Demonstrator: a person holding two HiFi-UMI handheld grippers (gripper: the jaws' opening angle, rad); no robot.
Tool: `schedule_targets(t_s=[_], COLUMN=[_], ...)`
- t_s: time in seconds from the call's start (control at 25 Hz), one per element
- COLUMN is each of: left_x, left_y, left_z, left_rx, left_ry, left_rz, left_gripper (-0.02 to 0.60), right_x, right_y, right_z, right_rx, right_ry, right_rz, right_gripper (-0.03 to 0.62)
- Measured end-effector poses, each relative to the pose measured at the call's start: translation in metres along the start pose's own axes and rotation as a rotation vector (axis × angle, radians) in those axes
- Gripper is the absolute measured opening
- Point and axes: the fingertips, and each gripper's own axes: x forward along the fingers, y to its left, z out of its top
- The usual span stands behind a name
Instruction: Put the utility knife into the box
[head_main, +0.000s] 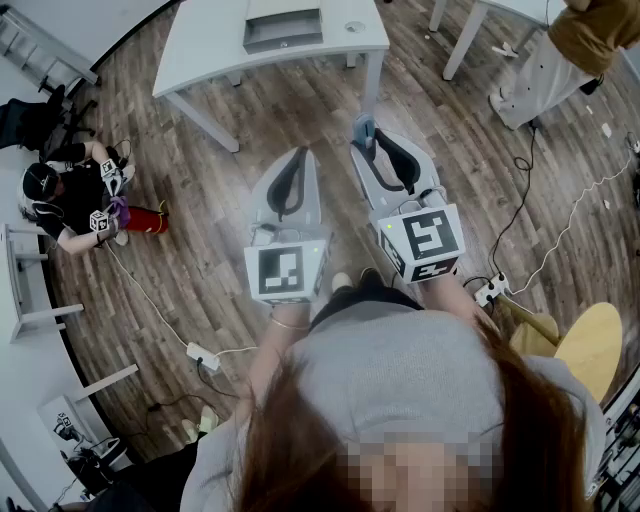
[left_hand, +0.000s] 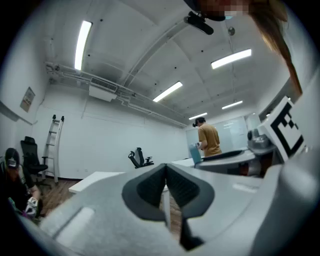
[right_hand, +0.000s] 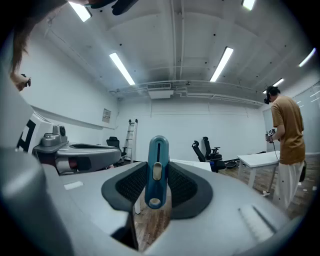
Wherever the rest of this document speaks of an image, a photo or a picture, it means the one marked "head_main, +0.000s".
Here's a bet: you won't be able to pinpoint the round wooden stool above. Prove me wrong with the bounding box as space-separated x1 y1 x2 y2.
497 293 624 407

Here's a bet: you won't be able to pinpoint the white shelf unit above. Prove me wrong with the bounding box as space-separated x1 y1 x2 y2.
0 3 101 87

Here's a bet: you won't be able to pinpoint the person's right forearm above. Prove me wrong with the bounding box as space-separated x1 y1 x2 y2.
424 274 501 336

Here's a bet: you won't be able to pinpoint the thin white cable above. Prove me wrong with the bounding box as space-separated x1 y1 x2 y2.
105 242 259 359

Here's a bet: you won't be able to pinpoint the black office chair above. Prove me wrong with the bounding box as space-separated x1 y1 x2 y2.
0 83 100 154

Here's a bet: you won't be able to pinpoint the white table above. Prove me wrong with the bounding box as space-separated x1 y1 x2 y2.
428 0 569 82
151 0 391 154

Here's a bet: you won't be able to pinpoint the black floor cable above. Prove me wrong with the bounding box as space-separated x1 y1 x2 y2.
487 124 539 281

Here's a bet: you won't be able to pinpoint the white desk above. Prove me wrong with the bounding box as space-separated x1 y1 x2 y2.
35 363 140 471

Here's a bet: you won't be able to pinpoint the metal wire shelf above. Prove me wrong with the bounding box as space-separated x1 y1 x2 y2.
584 394 640 512

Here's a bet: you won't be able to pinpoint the white desk frame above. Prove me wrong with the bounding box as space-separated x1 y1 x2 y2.
0 222 85 346

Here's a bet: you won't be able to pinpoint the white coiled cable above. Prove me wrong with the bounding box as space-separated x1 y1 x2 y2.
507 149 636 296

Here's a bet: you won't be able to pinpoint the thin gold bracelet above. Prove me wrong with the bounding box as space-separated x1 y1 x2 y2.
269 313 312 332

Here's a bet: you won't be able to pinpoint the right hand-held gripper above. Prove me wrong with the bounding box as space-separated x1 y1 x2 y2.
349 128 467 286

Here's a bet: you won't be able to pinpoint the person's black trousers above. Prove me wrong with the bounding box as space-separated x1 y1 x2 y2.
309 282 426 331

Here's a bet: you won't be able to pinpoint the grey drawer box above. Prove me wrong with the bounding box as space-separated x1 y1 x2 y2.
242 0 325 56

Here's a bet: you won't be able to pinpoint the person's left forearm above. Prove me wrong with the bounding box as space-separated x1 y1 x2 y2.
233 301 312 426

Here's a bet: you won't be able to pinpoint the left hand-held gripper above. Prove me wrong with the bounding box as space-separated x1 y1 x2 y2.
243 146 335 306

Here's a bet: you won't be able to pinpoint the white power strip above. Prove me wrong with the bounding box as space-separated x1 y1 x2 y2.
185 341 222 372
473 272 512 308

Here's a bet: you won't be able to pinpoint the purple cloth object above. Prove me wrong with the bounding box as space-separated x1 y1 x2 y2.
109 195 132 226

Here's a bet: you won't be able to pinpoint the person's grey sweater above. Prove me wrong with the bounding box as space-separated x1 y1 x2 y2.
179 299 609 512

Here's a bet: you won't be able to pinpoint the grey hand-held gripper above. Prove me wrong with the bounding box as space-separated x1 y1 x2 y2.
52 410 84 444

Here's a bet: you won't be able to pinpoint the red fire extinguisher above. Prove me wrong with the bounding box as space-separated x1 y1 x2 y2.
123 199 170 235

